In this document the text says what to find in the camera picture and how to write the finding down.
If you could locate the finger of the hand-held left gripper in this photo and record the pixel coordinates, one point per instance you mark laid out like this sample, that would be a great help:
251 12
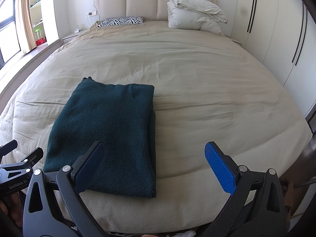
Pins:
7 148
33 156

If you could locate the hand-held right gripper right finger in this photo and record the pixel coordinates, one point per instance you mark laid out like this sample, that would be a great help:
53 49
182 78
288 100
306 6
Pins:
219 167

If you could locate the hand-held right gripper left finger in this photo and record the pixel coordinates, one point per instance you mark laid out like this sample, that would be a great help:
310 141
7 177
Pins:
88 167

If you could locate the dark green sweater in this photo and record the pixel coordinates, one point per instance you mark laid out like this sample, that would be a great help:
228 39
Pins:
103 118

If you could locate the person's left hand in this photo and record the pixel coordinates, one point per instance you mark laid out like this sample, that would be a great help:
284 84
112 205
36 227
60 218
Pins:
12 207

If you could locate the small white cloth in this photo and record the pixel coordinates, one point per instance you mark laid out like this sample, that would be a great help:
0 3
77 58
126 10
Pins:
189 233

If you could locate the beige bed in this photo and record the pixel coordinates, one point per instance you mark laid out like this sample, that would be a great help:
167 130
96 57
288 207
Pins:
197 91

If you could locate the white window ledge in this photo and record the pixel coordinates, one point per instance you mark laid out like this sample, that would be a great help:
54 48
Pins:
29 61

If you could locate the red box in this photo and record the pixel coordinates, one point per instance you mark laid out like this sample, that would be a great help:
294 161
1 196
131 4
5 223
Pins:
41 42

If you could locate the green plastic container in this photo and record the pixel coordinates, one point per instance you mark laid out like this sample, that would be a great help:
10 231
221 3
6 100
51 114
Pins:
38 34

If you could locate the white nightstand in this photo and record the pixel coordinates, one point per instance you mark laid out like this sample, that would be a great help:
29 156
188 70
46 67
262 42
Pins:
70 37

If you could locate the beige curtain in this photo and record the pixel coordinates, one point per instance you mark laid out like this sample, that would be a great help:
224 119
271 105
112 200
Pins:
24 17

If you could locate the white wardrobe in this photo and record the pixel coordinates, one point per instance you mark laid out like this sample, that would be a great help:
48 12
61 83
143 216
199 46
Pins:
276 29

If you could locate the zebra print pillow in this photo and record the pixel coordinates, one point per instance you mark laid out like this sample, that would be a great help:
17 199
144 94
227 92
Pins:
121 21

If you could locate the white folded duvet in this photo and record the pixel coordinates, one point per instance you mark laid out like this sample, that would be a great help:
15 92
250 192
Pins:
192 12

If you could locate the beige padded headboard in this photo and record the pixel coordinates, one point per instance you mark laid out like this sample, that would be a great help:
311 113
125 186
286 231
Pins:
140 2

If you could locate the white wall shelf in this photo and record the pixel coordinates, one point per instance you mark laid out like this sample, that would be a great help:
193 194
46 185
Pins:
34 7

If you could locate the white wall socket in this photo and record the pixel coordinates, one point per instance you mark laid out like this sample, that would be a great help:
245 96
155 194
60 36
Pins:
91 13

